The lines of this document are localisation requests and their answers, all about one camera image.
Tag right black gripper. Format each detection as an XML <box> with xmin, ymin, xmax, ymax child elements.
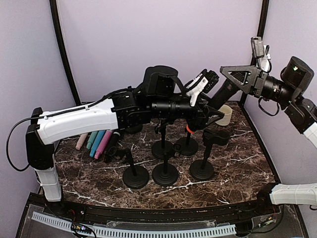
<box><xmin>220</xmin><ymin>64</ymin><xmax>297</xmax><ymax>106</ymax></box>

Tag black microphone orange base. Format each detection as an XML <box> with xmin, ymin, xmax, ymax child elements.
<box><xmin>189</xmin><ymin>79</ymin><xmax>240</xmax><ymax>133</ymax></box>

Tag black mic stand cream mic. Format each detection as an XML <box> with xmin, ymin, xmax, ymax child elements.
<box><xmin>151</xmin><ymin>119</ymin><xmax>172</xmax><ymax>159</ymax></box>

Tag black mic stand blue mic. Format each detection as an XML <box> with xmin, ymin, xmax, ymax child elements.
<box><xmin>124</xmin><ymin>124</ymin><xmax>143</xmax><ymax>134</ymax></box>

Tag black microphone white ring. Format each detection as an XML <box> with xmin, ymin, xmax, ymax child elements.
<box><xmin>103</xmin><ymin>131</ymin><xmax>122</xmax><ymax>163</ymax></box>

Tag blue microphone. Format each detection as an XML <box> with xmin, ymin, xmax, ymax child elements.
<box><xmin>90</xmin><ymin>130</ymin><xmax>106</xmax><ymax>157</ymax></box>

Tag mint green microphone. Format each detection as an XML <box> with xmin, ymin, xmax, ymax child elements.
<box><xmin>86</xmin><ymin>131</ymin><xmax>98</xmax><ymax>150</ymax></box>

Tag cream pink microphone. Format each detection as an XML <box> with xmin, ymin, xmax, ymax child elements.
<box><xmin>75</xmin><ymin>133</ymin><xmax>88</xmax><ymax>150</ymax></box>

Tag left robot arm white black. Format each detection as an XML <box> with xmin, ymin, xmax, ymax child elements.
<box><xmin>25</xmin><ymin>65</ymin><xmax>223</xmax><ymax>216</ymax></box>

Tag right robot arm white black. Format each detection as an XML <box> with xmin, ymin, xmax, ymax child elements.
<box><xmin>220</xmin><ymin>56</ymin><xmax>317</xmax><ymax>215</ymax></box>

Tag beige mug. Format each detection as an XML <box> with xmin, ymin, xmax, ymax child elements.
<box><xmin>215</xmin><ymin>105</ymin><xmax>233</xmax><ymax>126</ymax></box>

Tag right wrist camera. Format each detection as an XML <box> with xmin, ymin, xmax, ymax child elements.
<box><xmin>251</xmin><ymin>37</ymin><xmax>272</xmax><ymax>73</ymax></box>

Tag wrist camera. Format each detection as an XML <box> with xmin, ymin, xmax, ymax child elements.
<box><xmin>251</xmin><ymin>37</ymin><xmax>272</xmax><ymax>73</ymax></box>
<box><xmin>184</xmin><ymin>69</ymin><xmax>219</xmax><ymax>107</ymax></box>

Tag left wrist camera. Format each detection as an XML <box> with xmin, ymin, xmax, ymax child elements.
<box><xmin>184</xmin><ymin>69</ymin><xmax>219</xmax><ymax>107</ymax></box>

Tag right black frame post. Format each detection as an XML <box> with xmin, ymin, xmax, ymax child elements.
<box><xmin>240</xmin><ymin>0</ymin><xmax>269</xmax><ymax>106</ymax></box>

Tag black frame post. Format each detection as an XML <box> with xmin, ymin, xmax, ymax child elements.
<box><xmin>240</xmin><ymin>0</ymin><xmax>269</xmax><ymax>106</ymax></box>
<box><xmin>49</xmin><ymin>0</ymin><xmax>81</xmax><ymax>106</ymax></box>

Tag black front table rail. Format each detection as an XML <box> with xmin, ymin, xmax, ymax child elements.
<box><xmin>63</xmin><ymin>200</ymin><xmax>282</xmax><ymax>224</ymax></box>

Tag white slotted cable duct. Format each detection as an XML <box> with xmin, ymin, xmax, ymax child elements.
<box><xmin>31</xmin><ymin>212</ymin><xmax>237</xmax><ymax>238</ymax></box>

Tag left black frame post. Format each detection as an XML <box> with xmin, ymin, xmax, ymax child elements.
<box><xmin>49</xmin><ymin>0</ymin><xmax>81</xmax><ymax>106</ymax></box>

